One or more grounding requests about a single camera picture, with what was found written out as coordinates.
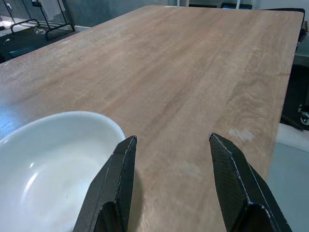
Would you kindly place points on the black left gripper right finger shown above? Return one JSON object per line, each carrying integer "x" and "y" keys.
{"x": 231, "y": 183}

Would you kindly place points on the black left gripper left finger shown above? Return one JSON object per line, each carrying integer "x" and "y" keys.
{"x": 116, "y": 183}

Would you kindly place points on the white bowl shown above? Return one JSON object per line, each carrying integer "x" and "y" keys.
{"x": 48, "y": 169}

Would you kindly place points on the black rolling case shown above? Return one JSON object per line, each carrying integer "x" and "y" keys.
{"x": 298, "y": 96}

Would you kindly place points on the black metal rack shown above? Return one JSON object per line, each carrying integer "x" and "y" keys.
{"x": 51, "y": 25}

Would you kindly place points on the black chair back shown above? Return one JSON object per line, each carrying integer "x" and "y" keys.
{"x": 202, "y": 5}

